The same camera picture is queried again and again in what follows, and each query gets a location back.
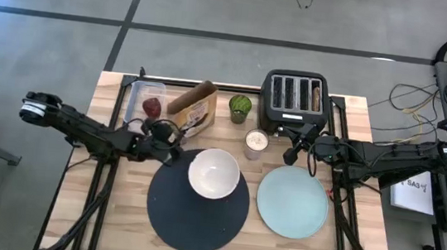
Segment yellow panda cereal box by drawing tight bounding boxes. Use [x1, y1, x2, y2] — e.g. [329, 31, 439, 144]
[163, 76, 220, 142]

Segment brown toast slice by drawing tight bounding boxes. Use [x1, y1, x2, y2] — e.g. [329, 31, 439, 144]
[310, 85, 323, 113]

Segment green plastic cup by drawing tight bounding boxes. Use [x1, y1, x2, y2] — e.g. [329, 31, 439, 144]
[226, 94, 254, 126]

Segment black four-slot toaster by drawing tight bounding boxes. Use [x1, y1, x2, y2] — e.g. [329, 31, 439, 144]
[255, 67, 335, 142]

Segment clear plastic container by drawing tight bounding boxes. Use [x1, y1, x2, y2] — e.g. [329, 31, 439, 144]
[122, 79, 169, 131]

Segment light blue plate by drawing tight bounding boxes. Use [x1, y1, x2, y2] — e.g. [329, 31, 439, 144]
[252, 162, 334, 243]

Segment yellow cable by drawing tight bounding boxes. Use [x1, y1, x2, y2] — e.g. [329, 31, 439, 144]
[392, 104, 430, 147]

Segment white label sheet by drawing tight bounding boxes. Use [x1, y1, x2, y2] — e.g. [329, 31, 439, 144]
[387, 167, 439, 217]

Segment red apple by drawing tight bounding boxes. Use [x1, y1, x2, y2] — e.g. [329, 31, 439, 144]
[140, 96, 164, 120]

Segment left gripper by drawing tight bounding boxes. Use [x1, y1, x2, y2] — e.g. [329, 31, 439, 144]
[127, 116, 187, 169]

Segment thin black floor cables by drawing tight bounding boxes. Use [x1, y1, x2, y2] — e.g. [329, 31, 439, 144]
[363, 76, 445, 149]

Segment white ceramic bowl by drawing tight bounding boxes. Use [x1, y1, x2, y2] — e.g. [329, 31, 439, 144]
[185, 145, 244, 203]

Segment dark round woven placemat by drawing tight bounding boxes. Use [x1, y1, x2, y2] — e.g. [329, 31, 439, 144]
[142, 142, 256, 250]

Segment black aluminium table frame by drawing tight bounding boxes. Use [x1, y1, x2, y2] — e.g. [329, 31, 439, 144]
[33, 64, 411, 250]

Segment glass of milk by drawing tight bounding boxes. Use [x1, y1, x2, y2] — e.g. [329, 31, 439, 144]
[243, 127, 272, 163]

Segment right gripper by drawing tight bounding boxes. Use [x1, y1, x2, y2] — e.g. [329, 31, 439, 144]
[277, 121, 343, 172]

